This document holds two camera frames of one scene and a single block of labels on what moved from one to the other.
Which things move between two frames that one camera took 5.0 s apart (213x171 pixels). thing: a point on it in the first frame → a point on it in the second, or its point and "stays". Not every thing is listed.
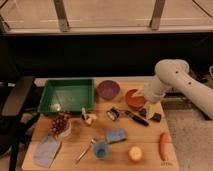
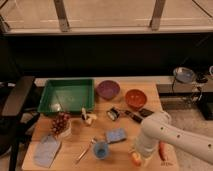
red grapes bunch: [60, 122] stays
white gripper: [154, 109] → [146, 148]
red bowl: [134, 102] stays
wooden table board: [126, 132] stays
